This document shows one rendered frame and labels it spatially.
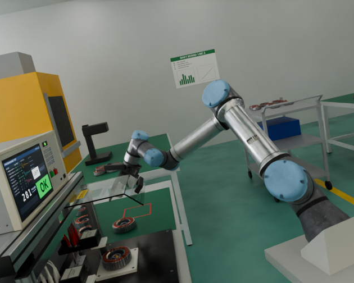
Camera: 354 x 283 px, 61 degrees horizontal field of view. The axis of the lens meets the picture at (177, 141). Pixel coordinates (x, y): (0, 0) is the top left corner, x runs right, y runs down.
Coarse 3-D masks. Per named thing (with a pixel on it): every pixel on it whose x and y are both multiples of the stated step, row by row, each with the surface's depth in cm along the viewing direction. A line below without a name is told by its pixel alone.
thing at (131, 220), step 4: (120, 220) 154; (124, 220) 154; (128, 220) 153; (132, 220) 150; (116, 224) 150; (120, 224) 153; (124, 224) 150; (128, 224) 147; (132, 224) 148; (116, 228) 146; (120, 228) 145; (124, 228) 146; (128, 228) 146; (132, 228) 148; (116, 232) 147; (120, 232) 146; (124, 232) 147
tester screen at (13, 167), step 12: (24, 156) 88; (36, 156) 96; (12, 168) 80; (24, 168) 86; (12, 180) 78; (24, 180) 84; (36, 180) 92; (36, 192) 90; (48, 192) 99; (24, 204) 81; (36, 204) 88; (24, 216) 80
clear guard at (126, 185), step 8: (120, 176) 128; (128, 176) 125; (88, 184) 126; (96, 184) 124; (104, 184) 121; (112, 184) 118; (120, 184) 116; (128, 184) 116; (144, 184) 128; (88, 192) 115; (96, 192) 113; (104, 192) 111; (112, 192) 109; (120, 192) 107; (128, 192) 108; (144, 192) 119; (72, 200) 109; (80, 200) 107; (88, 200) 105; (96, 200) 104; (136, 200) 106; (64, 208) 104
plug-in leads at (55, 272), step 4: (48, 260) 89; (52, 264) 90; (44, 268) 85; (56, 268) 91; (48, 272) 86; (56, 272) 89; (40, 276) 87; (48, 276) 86; (56, 276) 89; (60, 276) 91; (44, 280) 87; (48, 280) 90; (52, 280) 86; (56, 280) 89
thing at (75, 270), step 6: (84, 264) 92; (66, 270) 91; (72, 270) 90; (78, 270) 90; (84, 270) 91; (66, 276) 88; (72, 276) 87; (78, 276) 87; (84, 276) 90; (90, 276) 92; (54, 282) 90; (60, 282) 86; (66, 282) 86; (72, 282) 86; (78, 282) 87; (84, 282) 89; (90, 282) 89
